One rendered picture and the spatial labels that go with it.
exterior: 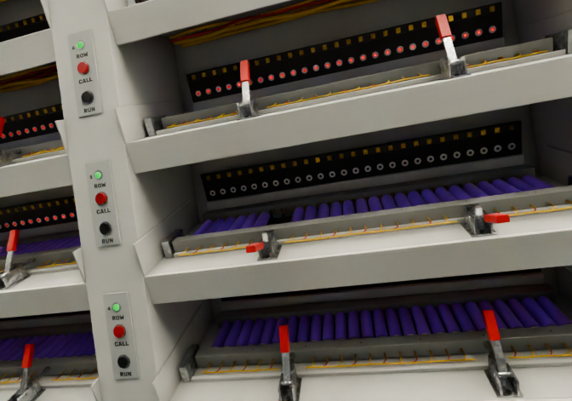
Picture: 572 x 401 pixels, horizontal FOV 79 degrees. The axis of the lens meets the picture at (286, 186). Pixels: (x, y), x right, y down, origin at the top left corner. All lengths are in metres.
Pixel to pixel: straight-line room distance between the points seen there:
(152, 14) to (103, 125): 0.17
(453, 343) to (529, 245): 0.17
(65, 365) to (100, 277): 0.23
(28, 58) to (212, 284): 0.45
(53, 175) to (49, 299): 0.19
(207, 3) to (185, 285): 0.39
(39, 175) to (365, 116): 0.49
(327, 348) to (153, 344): 0.25
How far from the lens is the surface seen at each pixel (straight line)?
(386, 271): 0.46
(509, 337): 0.58
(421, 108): 0.46
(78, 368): 0.75
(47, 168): 0.63
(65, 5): 0.66
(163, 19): 0.56
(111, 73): 0.57
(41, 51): 0.67
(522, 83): 0.49
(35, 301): 0.67
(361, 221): 0.49
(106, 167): 0.55
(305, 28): 0.70
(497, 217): 0.41
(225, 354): 0.60
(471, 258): 0.47
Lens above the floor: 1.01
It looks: 1 degrees up
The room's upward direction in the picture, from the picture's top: 8 degrees counter-clockwise
